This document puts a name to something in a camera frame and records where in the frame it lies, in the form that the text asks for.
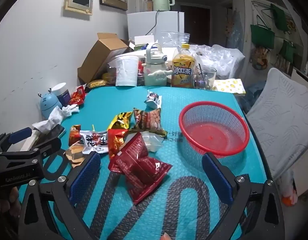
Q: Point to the grey leaf pattern cushion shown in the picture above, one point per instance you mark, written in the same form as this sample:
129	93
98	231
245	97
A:
276	120

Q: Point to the cardboard box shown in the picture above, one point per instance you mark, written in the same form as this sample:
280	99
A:
99	57

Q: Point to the clear plastic bags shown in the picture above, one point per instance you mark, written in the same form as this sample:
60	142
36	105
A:
224	60

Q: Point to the green kettle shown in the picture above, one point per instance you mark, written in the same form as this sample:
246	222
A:
162	0

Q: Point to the clear plastic packet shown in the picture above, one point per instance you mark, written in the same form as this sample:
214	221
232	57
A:
151	142

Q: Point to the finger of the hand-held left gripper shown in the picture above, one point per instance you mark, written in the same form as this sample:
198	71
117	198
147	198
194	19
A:
19	135
49	145

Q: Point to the small brown red snack packet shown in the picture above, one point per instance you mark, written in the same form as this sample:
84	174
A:
74	133

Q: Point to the gold black snack packet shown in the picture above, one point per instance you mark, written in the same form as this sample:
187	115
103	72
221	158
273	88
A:
120	121

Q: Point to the red orange snack packet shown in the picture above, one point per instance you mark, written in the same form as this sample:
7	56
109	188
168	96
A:
115	141

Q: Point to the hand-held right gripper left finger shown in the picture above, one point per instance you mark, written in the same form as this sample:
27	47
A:
85	177

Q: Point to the small green bag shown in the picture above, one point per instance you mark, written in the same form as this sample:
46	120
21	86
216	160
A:
287	51

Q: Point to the small white snack packet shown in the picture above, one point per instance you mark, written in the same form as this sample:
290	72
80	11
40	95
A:
152	98

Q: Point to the yellow snack bag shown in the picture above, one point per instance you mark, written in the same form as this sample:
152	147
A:
96	83

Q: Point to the person's left hand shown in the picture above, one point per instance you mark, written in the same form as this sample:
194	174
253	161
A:
6	200

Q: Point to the dark blue jar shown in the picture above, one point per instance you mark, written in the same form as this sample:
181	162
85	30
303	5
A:
62	95

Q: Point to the clear zip bag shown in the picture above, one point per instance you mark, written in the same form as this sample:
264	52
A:
174	38

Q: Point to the wall intercom panel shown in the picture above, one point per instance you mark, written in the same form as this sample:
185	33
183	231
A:
80	0

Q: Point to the dark wooden door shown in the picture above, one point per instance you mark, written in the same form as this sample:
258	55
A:
196	22

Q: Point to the paper towel roll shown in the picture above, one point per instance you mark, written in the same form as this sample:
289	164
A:
125	71

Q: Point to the red plastic basket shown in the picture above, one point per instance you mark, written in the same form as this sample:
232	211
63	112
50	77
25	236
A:
214	135

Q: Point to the brown peanut snack packet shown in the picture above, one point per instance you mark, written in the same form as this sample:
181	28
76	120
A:
150	122

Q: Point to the blue humidifier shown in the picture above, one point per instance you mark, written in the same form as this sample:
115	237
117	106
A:
49	105

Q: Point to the white cartoon water bottle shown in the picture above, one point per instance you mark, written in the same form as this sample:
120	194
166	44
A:
155	72

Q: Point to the white fridge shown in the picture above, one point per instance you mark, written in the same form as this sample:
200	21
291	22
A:
144	23

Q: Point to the orange white toy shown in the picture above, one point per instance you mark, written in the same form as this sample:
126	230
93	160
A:
287	200

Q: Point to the yellow smiley napkin pack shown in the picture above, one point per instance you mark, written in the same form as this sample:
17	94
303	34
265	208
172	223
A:
229	86

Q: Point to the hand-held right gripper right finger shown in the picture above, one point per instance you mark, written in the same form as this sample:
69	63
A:
217	180

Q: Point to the crumpled white tissue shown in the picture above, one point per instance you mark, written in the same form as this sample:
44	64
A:
47	121

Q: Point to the orange cake packet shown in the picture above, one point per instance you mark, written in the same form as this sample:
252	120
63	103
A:
75	152

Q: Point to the glass cup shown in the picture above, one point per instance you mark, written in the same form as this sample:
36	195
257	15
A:
206	78

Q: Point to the iced tea bottle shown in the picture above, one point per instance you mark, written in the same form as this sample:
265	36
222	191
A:
182	72

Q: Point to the black phone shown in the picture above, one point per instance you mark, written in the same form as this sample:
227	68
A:
54	132

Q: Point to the white carton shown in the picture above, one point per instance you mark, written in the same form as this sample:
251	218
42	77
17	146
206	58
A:
144	40

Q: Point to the red snack bag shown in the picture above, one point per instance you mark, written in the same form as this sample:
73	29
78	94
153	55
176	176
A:
77	96

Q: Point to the large green bag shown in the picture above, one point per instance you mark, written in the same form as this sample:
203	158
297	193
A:
262	36

